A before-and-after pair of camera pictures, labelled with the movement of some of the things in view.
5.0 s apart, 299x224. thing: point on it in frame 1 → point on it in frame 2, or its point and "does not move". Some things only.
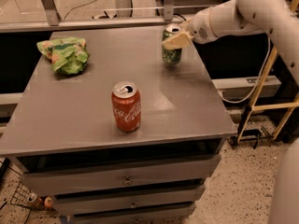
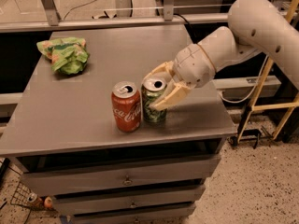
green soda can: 171,56 → 151,89
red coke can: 127,106 does not move
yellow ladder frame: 290,105 does not move
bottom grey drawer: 167,216 does not move
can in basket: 34,200 does not move
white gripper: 199,28 → 192,65
